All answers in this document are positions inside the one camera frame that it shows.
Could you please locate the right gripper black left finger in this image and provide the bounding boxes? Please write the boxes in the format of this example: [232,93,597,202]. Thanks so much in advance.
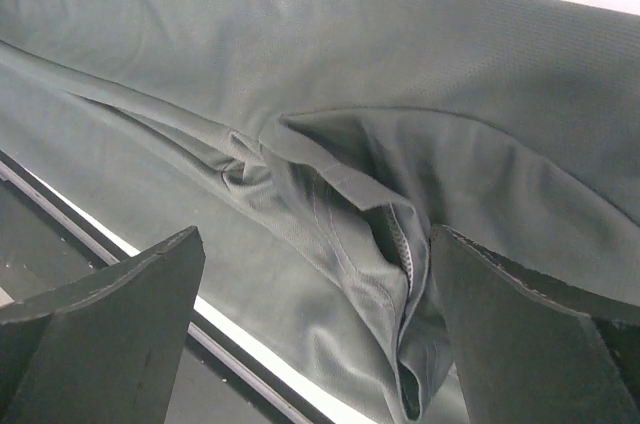
[1,227,205,423]

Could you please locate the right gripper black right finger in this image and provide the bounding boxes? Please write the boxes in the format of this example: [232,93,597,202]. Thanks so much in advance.
[431,226,639,423]

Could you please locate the dark grey t shirt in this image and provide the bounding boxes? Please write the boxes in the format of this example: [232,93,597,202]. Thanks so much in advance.
[1,0,639,423]

